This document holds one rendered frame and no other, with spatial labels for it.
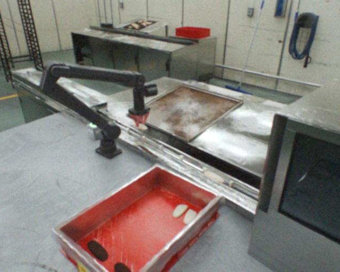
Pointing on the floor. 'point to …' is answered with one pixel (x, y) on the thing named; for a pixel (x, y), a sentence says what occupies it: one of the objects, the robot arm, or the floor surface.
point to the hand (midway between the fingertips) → (140, 124)
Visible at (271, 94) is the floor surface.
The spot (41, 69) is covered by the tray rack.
